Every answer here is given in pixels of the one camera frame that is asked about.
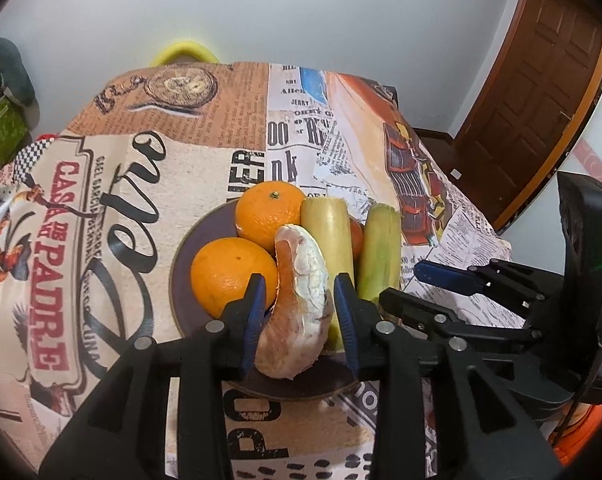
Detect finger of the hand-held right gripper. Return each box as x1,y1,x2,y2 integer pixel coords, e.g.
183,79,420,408
379,287,542,356
413,259,564,311

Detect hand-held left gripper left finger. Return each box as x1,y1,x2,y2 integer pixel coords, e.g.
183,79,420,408
38,272,269,480

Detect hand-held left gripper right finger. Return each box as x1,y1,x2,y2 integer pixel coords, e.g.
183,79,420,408
333,272,564,480

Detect large orange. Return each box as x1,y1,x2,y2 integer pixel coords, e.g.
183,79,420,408
190,237,281,320
235,180,309,256

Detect peeled sugarcane piece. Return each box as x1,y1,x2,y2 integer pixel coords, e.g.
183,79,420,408
301,197,357,353
357,203,402,303

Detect red tomato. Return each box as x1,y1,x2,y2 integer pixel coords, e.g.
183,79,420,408
348,217,366,263

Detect purple plate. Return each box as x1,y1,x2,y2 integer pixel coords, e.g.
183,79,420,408
168,200,382,401

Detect printed retro tablecloth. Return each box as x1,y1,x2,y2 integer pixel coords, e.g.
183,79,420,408
0,62,512,480

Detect orange bag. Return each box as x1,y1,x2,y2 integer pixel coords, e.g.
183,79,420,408
553,402,602,467

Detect brown wooden door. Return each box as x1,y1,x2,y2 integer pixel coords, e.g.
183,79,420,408
453,0,602,231

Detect black white checkered cloth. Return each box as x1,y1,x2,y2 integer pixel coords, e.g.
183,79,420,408
0,136,58,182

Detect grey plush toy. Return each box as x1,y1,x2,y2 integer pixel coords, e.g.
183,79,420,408
0,37,35,107

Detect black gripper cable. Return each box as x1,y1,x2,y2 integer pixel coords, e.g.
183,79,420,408
551,392,582,448

